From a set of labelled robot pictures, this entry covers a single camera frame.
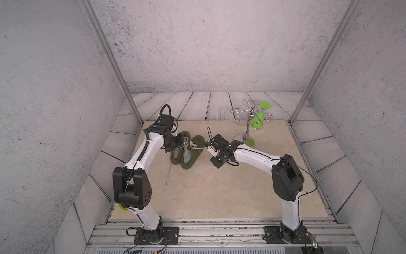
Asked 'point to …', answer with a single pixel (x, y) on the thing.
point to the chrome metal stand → (249, 114)
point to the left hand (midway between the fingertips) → (185, 144)
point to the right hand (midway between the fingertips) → (216, 160)
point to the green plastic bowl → (124, 208)
